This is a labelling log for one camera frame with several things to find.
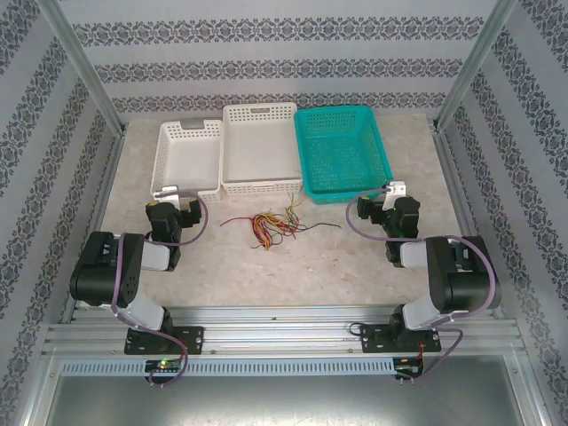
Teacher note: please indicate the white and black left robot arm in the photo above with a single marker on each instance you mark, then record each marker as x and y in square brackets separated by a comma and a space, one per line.
[102, 270]

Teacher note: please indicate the grey metal shelf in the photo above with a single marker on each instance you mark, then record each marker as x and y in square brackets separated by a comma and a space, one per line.
[284, 404]

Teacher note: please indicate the aluminium frame post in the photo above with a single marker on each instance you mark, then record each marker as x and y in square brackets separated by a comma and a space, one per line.
[68, 35]
[490, 35]

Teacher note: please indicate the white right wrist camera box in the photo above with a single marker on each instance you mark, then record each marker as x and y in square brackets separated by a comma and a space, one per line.
[396, 188]

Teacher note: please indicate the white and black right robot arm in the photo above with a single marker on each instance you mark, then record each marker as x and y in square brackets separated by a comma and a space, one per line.
[466, 284]

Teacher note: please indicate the small green controller board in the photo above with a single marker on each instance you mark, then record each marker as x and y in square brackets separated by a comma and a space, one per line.
[165, 365]
[406, 367]

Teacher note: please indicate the teal plastic mesh basket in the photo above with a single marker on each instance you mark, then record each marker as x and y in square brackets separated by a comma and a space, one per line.
[341, 151]

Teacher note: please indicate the large white perforated basket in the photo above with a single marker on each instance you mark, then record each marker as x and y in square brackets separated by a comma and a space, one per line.
[262, 151]

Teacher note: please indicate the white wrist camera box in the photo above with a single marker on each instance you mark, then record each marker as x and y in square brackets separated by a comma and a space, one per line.
[396, 188]
[165, 192]

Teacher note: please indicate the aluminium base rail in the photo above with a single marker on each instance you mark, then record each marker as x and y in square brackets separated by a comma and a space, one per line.
[275, 337]

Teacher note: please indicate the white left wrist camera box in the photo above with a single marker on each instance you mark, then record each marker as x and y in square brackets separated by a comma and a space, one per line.
[165, 192]

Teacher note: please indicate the small white perforated basket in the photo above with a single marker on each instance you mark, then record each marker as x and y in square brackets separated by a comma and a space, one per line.
[186, 155]

